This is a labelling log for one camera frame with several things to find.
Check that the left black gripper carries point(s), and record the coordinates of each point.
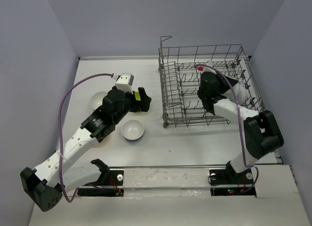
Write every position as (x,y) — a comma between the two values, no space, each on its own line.
(145,100)

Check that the white bowl stack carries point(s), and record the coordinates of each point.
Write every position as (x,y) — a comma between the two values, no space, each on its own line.
(96,100)

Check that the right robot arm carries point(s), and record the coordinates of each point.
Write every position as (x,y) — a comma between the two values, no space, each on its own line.
(258,131)

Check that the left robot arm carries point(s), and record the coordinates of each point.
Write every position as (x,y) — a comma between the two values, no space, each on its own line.
(46,184)

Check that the green bowl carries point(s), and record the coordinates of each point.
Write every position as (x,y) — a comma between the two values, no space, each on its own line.
(137,96)

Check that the white bowl red rim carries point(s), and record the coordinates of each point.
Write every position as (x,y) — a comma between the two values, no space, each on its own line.
(132,130)

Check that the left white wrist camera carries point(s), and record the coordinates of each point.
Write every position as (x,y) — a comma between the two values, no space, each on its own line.
(124,82)

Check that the grey wire dish rack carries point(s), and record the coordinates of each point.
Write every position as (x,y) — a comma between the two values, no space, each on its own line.
(192,78)

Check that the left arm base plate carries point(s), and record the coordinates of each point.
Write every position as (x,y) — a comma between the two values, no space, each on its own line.
(111,187)

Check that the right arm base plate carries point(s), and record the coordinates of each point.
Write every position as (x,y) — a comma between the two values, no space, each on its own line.
(222,185)

